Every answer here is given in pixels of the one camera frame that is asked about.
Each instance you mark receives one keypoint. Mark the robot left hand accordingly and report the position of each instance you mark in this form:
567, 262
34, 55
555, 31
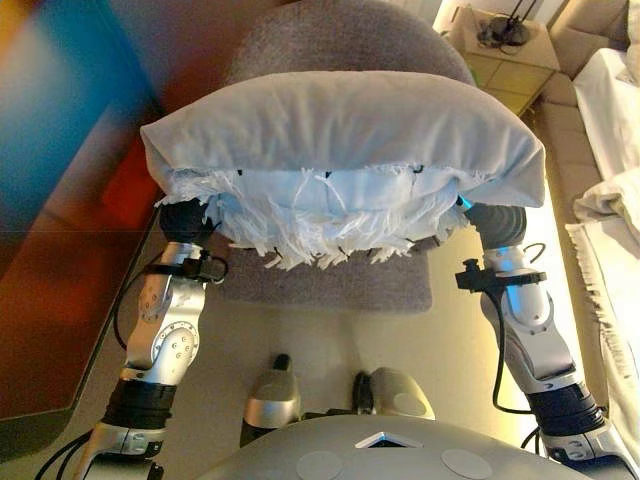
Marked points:
185, 222

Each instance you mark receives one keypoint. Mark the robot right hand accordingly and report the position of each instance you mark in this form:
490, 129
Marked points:
500, 225

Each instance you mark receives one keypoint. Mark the white fringed cushion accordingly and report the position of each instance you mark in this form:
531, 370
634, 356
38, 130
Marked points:
325, 125

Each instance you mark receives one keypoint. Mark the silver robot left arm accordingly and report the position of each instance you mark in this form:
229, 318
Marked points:
165, 340

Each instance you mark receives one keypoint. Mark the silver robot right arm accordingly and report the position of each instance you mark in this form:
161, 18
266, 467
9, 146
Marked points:
535, 325

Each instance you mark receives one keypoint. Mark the crumpled white duvet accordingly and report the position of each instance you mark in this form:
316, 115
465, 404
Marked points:
610, 200

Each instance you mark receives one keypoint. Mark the white blanket with fringe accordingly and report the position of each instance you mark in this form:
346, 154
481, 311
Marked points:
610, 300

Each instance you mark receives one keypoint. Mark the beige wooden nightstand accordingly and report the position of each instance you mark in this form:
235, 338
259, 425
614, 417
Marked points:
510, 80

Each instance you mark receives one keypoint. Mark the white bed sheet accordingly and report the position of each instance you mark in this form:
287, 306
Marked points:
610, 115

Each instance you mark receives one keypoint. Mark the black table lamp white shade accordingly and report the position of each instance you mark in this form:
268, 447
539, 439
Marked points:
510, 32

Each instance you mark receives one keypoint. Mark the robot right leg black foot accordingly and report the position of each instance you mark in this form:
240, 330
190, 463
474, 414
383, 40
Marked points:
400, 395

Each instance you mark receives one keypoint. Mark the robot leg black foot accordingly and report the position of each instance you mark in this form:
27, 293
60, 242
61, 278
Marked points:
400, 395
272, 400

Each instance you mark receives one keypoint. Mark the robot left leg black foot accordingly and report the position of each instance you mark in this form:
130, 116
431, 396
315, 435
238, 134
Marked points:
272, 400

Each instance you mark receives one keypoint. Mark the grey upholstered armchair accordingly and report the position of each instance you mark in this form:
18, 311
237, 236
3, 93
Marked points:
330, 35

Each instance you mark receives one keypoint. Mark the grey robot torso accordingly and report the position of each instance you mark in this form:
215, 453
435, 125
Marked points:
390, 465

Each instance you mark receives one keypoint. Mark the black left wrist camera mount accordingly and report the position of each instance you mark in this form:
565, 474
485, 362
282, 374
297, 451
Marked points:
205, 270

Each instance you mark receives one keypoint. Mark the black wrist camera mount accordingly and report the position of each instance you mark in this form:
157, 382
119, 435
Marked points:
480, 280
205, 270

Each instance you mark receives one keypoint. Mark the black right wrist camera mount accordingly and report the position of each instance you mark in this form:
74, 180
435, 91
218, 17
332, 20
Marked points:
480, 280

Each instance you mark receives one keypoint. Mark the beige upholstered bed frame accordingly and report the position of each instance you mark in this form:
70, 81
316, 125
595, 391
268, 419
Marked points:
560, 130

